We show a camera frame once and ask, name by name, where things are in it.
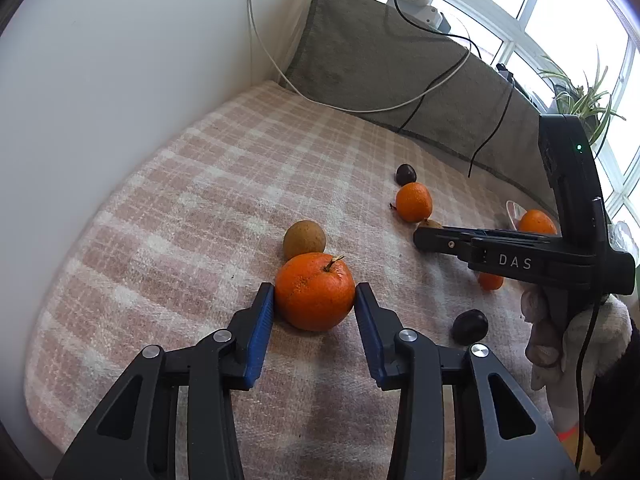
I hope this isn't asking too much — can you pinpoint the tiny orange kumquat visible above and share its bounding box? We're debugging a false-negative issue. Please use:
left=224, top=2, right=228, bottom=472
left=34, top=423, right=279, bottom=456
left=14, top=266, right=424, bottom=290
left=477, top=272, right=504, bottom=292

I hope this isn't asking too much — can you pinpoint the large speckled orange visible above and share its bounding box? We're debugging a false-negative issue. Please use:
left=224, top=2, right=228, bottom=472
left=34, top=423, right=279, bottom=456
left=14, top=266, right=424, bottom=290
left=518, top=209, right=558, bottom=235

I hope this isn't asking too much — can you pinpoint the small mandarin with stem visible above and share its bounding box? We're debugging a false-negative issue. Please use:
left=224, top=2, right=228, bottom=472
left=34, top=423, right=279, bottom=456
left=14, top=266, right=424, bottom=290
left=390, top=182, right=433, bottom=223

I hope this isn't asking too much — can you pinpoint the dark plum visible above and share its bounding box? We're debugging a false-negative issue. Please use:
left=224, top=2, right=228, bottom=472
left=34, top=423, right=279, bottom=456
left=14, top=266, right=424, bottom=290
left=450, top=309, right=488, bottom=346
left=395, top=164, right=416, bottom=186

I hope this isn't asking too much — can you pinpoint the large orange with stem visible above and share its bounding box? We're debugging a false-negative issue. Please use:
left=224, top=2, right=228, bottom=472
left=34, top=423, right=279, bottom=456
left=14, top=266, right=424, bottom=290
left=274, top=252, right=355, bottom=333

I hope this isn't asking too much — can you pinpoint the brown kiwi fruit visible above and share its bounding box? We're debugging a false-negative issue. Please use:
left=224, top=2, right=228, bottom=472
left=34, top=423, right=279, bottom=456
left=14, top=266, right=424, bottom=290
left=283, top=220, right=326, bottom=261

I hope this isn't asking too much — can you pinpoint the right hand grey glove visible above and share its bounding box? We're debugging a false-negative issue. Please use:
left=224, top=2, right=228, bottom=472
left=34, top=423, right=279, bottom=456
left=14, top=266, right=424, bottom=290
left=521, top=286, right=634, bottom=432

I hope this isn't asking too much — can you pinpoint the floral white plate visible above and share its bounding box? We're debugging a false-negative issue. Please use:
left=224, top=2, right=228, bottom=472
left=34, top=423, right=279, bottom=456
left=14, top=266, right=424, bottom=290
left=506, top=200, right=527, bottom=231

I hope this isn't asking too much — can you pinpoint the spider plant in pot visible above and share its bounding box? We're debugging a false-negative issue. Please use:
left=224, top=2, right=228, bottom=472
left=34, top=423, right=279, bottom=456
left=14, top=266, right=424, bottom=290
left=538, top=54, right=625, bottom=145

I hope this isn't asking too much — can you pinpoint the pink plaid blanket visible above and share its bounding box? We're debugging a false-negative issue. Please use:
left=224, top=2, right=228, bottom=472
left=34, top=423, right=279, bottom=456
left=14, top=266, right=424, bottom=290
left=24, top=82, right=530, bottom=479

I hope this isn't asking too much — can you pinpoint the grey towel on sill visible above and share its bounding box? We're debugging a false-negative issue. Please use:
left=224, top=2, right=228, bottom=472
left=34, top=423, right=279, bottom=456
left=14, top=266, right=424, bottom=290
left=286, top=0, right=555, bottom=210

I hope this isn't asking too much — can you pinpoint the black power cable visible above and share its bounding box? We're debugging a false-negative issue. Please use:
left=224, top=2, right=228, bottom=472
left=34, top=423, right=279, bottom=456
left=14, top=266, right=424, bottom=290
left=392, top=0, right=484, bottom=134

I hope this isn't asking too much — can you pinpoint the white power cable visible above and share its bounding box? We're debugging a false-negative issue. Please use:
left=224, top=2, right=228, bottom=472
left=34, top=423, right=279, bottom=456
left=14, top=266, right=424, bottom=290
left=246, top=0, right=474, bottom=115

